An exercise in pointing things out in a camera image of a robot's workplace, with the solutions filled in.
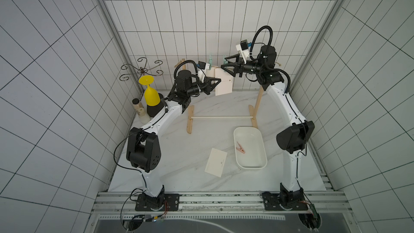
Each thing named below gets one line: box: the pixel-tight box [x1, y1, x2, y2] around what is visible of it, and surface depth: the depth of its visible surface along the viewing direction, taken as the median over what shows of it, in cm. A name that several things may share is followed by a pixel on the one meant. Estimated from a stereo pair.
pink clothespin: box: [235, 141, 246, 154], surface depth 91 cm
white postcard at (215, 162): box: [204, 147, 228, 178], surface depth 87 cm
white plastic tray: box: [233, 126, 268, 170], surface depth 91 cm
